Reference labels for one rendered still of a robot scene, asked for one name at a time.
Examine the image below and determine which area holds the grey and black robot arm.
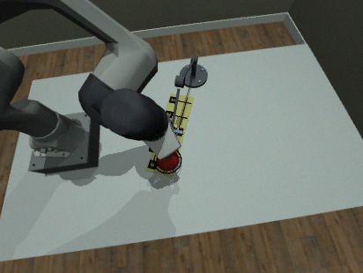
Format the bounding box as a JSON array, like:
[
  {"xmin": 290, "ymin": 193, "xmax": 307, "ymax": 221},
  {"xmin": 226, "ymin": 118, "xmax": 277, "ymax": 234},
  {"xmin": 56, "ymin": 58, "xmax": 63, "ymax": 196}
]
[{"xmin": 0, "ymin": 0, "xmax": 181, "ymax": 159}]

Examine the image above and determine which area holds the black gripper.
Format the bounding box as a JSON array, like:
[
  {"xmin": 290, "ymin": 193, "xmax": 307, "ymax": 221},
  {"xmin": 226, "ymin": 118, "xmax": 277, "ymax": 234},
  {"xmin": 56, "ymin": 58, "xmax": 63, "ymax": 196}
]
[{"xmin": 173, "ymin": 126, "xmax": 183, "ymax": 137}]

